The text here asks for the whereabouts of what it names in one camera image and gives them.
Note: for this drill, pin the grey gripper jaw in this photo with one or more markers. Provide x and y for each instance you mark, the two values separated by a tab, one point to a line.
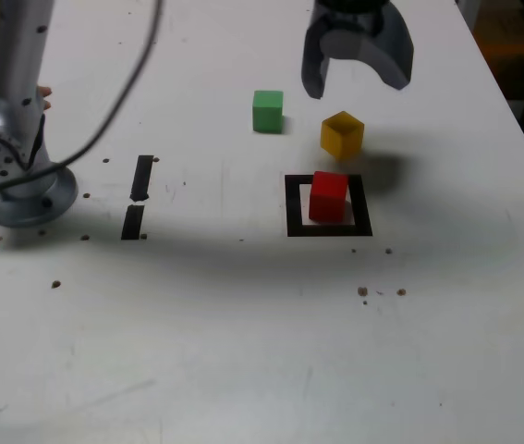
391	51
312	65

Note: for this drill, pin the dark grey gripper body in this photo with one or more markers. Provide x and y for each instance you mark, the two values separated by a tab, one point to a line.
354	24

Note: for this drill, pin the green cube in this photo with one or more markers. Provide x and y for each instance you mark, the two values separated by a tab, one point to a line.
267	113

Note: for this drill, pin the yellow cube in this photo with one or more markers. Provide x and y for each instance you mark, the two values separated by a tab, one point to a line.
341	136

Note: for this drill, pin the red cube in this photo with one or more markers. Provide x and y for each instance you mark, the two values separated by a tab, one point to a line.
328	199

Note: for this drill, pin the black tape square outline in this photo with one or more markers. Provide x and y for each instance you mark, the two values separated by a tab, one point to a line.
293	208

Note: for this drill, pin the person's hand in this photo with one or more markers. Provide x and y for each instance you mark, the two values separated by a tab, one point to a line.
45	98

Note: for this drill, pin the black tape strip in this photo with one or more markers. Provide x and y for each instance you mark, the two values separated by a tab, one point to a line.
143	176

